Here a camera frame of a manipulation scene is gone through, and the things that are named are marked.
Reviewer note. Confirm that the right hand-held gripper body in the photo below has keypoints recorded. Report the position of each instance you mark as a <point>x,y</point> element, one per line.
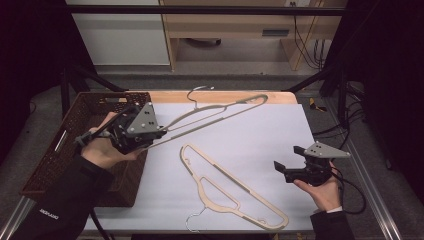
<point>313,170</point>

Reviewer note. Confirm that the yellow and black tool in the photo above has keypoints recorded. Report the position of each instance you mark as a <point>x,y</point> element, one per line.
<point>314,104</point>

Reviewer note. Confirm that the black horizontal frame bar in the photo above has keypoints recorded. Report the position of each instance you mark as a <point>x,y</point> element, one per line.
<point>206,10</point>

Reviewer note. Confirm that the black metal stand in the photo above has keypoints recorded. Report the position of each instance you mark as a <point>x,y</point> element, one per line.
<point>341,96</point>
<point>65,90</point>

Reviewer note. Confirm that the white cabinet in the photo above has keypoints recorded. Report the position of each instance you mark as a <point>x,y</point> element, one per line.
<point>123,40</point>

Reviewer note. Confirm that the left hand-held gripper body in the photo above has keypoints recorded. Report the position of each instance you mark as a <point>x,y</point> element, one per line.
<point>143,121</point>

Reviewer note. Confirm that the beige wooden clothes hanger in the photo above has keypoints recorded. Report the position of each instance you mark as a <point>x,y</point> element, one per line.
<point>231,177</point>
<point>243,100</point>

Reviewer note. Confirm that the brown woven basket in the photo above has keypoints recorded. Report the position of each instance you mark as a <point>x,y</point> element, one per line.
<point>50,173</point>

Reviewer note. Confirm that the black curtain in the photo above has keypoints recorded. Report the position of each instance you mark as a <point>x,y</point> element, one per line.
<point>390,83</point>
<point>30,66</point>

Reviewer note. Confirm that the white table mat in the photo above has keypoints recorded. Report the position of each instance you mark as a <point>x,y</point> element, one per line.
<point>260,133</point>

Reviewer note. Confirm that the light wooden desk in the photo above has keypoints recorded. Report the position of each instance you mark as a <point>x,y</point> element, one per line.
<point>233,23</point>

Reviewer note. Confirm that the person's left hand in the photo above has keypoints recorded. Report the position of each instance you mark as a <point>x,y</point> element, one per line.
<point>100,151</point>

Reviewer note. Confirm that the aluminium rail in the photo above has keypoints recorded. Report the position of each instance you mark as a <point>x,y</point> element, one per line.
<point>13,216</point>
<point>370,186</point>

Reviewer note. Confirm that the person's right hand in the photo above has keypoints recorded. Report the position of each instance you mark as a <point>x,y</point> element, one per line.
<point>325,195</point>

